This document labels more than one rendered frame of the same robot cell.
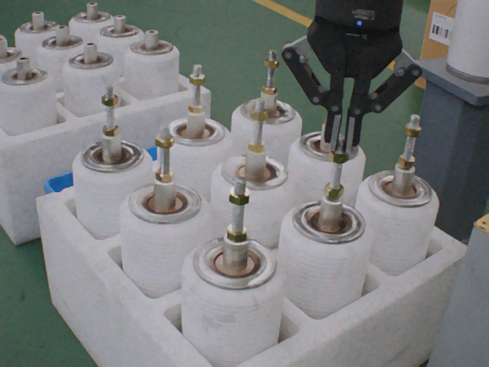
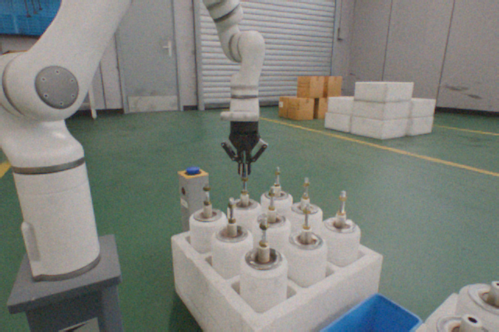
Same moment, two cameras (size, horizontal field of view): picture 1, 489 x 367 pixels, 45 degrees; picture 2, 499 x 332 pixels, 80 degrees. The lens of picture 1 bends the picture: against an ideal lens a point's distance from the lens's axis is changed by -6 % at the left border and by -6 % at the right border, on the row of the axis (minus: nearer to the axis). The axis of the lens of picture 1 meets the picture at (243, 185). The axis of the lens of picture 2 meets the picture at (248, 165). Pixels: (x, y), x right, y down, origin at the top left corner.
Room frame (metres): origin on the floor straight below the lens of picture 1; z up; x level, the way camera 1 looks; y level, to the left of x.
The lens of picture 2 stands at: (1.29, -0.01, 0.60)
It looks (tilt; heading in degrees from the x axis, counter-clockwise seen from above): 17 degrees down; 185
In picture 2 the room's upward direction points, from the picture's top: straight up
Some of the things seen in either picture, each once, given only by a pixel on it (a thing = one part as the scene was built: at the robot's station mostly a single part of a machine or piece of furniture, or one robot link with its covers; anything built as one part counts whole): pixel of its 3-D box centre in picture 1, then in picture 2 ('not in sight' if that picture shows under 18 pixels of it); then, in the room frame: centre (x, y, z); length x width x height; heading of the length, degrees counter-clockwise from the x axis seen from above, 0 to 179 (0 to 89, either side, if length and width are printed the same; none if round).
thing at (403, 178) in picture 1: (403, 179); (207, 210); (0.60, -0.18, 0.26); 0.02 x 0.02 x 0.03
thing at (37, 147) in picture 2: not in sight; (40, 115); (0.89, -0.35, 0.54); 0.09 x 0.09 x 0.17; 65
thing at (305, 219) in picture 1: (328, 222); (244, 204); (0.52, -0.09, 0.25); 0.08 x 0.08 x 0.01
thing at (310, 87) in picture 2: not in sight; (309, 86); (-3.21, 0.51, 0.45); 0.30 x 0.24 x 0.30; 34
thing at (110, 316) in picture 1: (245, 283); (270, 274); (0.61, -0.01, 0.09); 0.39 x 0.39 x 0.18; 40
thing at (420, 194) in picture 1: (400, 189); (207, 215); (0.60, -0.18, 0.25); 0.08 x 0.08 x 0.01
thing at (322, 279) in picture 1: (317, 290); (244, 233); (0.52, -0.09, 0.16); 0.10 x 0.10 x 0.18
